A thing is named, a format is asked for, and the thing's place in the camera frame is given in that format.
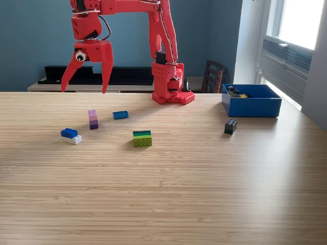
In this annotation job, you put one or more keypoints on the black brick stack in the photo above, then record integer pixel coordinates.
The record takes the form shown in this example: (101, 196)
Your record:
(230, 127)

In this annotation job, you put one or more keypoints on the small blue brick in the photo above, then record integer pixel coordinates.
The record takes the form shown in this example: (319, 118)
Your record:
(120, 115)

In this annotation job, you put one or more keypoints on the blue and white brick stack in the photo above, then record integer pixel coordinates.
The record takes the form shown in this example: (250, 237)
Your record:
(70, 135)

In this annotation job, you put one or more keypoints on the pink purple brick stack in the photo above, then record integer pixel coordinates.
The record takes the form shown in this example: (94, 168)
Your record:
(93, 121)

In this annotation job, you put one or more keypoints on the grey radiator unit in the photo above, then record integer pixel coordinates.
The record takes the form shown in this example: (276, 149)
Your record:
(283, 66)

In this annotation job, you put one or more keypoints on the blue plastic bin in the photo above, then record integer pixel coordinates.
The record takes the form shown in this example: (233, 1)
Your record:
(253, 108)

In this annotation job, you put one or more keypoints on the dark wooden chair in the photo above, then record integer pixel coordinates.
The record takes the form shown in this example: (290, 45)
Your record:
(212, 74)

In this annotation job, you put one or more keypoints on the green brick stack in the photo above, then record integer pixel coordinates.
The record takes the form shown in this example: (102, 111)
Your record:
(142, 140)

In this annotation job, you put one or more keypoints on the bright window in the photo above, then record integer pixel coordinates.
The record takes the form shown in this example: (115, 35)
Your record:
(299, 20)

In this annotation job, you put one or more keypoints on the yellow toy digger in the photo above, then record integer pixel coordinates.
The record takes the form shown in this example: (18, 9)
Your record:
(237, 94)

